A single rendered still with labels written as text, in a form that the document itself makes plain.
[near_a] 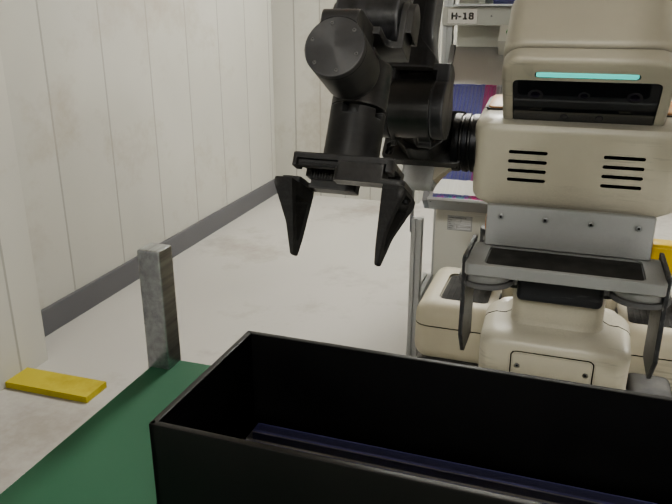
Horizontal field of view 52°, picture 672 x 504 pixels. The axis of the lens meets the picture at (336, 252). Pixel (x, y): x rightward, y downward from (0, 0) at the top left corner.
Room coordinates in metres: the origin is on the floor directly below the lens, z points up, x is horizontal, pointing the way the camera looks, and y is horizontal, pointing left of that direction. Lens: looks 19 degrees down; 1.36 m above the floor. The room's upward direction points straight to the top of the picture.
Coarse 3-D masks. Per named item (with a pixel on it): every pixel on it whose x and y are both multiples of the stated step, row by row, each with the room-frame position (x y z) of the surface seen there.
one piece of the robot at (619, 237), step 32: (512, 224) 0.92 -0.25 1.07; (544, 224) 0.91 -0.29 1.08; (576, 224) 0.90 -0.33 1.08; (608, 224) 0.88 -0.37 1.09; (640, 224) 0.87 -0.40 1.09; (480, 256) 0.88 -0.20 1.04; (512, 256) 0.89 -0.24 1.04; (544, 256) 0.89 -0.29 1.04; (576, 256) 0.89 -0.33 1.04; (608, 256) 0.88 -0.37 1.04; (640, 256) 0.87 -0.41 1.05; (480, 288) 0.86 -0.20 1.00; (544, 288) 0.92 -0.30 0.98; (576, 288) 0.91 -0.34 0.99; (608, 288) 0.80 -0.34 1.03; (640, 288) 0.79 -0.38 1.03
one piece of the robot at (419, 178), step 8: (408, 168) 1.01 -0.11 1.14; (416, 168) 1.01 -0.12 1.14; (424, 168) 1.01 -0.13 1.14; (432, 168) 1.00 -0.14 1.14; (408, 176) 1.01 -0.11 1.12; (416, 176) 1.00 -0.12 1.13; (424, 176) 1.00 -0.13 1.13; (432, 176) 1.00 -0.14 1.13; (408, 184) 1.00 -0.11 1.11; (416, 184) 1.00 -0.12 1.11; (424, 184) 0.99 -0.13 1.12; (432, 184) 0.99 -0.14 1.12
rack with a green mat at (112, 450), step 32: (160, 256) 0.74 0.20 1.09; (160, 288) 0.73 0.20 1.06; (160, 320) 0.73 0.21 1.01; (160, 352) 0.74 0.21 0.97; (160, 384) 0.70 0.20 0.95; (96, 416) 0.63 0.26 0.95; (128, 416) 0.63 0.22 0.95; (64, 448) 0.57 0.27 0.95; (96, 448) 0.57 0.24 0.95; (128, 448) 0.57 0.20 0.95; (32, 480) 0.53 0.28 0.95; (64, 480) 0.53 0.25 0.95; (96, 480) 0.53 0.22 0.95; (128, 480) 0.53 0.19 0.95
